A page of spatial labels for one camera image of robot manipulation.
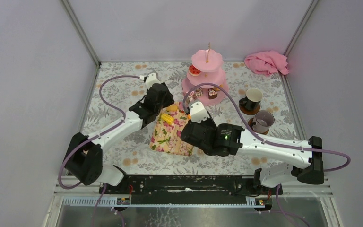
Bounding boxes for metal tongs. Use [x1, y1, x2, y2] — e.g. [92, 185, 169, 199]
[186, 94, 196, 107]

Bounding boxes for brown wooden saucer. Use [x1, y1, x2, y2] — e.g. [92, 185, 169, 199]
[247, 117, 270, 136]
[239, 105, 260, 115]

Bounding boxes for strawberry cream cake slice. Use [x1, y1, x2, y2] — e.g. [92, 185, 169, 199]
[186, 91, 197, 103]

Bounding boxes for chocolate drizzle donut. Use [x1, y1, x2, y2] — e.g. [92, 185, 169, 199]
[191, 87, 203, 98]

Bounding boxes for floral dessert tray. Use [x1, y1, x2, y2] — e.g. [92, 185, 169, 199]
[150, 102, 193, 156]

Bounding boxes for red donut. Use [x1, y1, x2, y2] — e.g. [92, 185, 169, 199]
[188, 65, 201, 77]

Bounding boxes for purple mug black handle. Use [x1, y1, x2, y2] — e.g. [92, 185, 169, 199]
[252, 110, 275, 134]

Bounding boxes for chocolate cake piece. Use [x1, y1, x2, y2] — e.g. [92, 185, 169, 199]
[208, 89, 218, 100]

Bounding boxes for black mug white inside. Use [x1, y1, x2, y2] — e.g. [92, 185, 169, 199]
[239, 88, 263, 111]

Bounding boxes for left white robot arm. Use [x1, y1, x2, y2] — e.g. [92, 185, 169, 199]
[60, 83, 174, 194]

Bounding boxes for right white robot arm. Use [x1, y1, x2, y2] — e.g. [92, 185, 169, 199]
[181, 119, 324, 195]

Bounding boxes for tan biscuit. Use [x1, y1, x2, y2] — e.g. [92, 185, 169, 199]
[166, 105, 178, 111]

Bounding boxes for yellow roll cake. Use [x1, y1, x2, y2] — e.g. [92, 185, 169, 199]
[160, 113, 174, 125]

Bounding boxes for floral tablecloth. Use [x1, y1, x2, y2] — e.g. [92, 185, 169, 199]
[82, 62, 298, 175]

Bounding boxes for pink three-tier cake stand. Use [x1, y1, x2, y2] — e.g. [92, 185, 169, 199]
[182, 44, 229, 106]

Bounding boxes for pink cloth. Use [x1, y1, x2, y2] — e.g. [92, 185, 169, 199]
[244, 51, 290, 77]

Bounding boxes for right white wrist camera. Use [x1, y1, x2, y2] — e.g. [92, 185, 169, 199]
[189, 100, 210, 123]

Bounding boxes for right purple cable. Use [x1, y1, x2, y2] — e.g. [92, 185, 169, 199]
[182, 82, 352, 173]

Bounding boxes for purple cable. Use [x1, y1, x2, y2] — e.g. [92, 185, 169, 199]
[58, 75, 145, 190]
[182, 82, 352, 173]

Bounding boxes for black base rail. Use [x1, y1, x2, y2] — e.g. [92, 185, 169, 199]
[99, 175, 283, 207]

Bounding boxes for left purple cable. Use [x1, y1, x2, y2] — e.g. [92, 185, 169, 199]
[58, 75, 145, 190]

